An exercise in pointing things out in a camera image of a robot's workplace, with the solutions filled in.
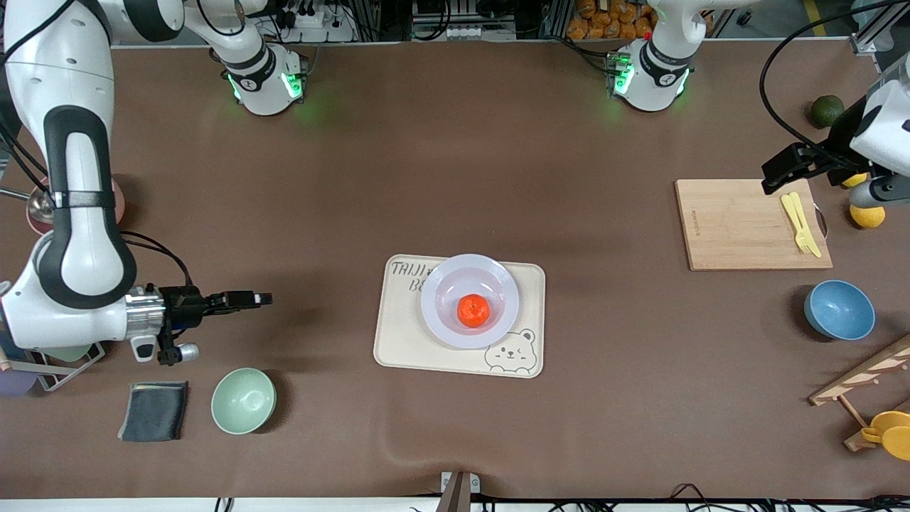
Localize pale lavender round plate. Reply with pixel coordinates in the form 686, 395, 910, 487
420, 254, 520, 350

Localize orange mandarin fruit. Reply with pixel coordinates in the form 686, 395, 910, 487
456, 294, 491, 329

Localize dark green round fruit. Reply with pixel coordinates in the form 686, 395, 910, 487
811, 95, 846, 129

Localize yellow plastic knife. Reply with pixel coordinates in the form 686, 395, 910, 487
788, 192, 823, 258

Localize yellow plastic fork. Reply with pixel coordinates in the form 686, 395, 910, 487
781, 193, 815, 255

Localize wooden cutting board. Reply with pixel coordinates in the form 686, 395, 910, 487
675, 178, 834, 272

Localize mint green bowl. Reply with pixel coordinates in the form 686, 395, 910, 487
211, 367, 277, 435

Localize dark grey folded cloth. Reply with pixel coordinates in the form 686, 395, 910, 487
117, 381, 190, 443

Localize pink bowl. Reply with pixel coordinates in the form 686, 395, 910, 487
26, 176, 127, 235

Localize blue bowl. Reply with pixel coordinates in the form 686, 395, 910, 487
804, 279, 877, 341

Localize cream bear print tray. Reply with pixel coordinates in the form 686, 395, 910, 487
373, 255, 547, 379

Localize metal scoop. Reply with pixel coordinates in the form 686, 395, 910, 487
0, 186, 55, 221

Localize purple cup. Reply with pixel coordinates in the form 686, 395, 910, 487
0, 366, 38, 397

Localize wooden peg drying rack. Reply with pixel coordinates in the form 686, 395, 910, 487
808, 334, 910, 452

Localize orange toy bread pile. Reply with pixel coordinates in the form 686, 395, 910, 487
567, 0, 658, 41

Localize yellow cup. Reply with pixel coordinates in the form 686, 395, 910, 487
861, 410, 910, 462

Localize white power strip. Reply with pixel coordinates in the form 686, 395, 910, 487
276, 0, 356, 43

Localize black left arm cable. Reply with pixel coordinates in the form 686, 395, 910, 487
759, 0, 910, 171

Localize grey wire cup holder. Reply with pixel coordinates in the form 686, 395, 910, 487
0, 341, 106, 393

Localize metal table clamp bracket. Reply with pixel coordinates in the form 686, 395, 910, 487
436, 471, 481, 512

